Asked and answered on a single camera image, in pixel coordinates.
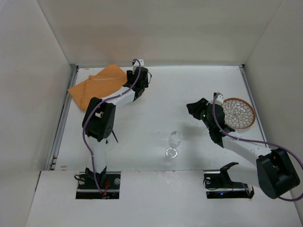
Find clear wine glass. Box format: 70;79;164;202
165;131;182;159

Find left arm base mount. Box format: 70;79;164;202
74;168;121;200

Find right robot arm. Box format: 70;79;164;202
186;93;303;200

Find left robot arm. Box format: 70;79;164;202
82;67;149;189

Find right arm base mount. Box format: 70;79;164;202
203;162;255;199

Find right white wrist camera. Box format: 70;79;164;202
213;93;224;105

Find patterned ceramic plate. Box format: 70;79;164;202
222;98;256;129

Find orange cloth placemat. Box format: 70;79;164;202
68;64;127;111

